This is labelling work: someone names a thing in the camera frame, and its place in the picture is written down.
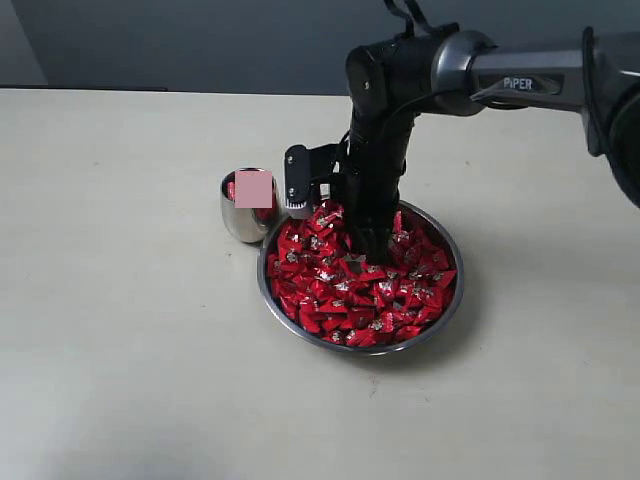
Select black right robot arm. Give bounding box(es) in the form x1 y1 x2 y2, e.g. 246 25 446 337
341 28 639 262

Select steel bowl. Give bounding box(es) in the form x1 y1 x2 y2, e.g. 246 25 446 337
256 191 465 355

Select stainless steel cup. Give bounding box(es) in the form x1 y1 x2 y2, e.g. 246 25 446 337
220 167 281 244

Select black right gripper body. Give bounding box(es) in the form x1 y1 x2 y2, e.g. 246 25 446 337
331 112 415 238

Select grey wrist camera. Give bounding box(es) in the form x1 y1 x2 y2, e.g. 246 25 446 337
283 143 346 220

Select pile of red candies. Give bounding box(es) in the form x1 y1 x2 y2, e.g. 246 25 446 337
266 199 459 348

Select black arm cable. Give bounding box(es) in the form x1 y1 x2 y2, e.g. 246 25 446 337
344 0 461 181

